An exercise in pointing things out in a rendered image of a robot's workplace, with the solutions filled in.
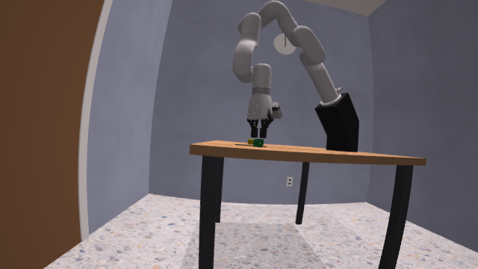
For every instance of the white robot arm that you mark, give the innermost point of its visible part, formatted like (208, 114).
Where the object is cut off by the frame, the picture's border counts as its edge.
(311, 56)

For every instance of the green die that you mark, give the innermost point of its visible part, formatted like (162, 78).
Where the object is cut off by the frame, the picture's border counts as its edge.
(257, 143)

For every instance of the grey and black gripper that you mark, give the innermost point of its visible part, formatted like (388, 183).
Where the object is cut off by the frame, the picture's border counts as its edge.
(260, 109)

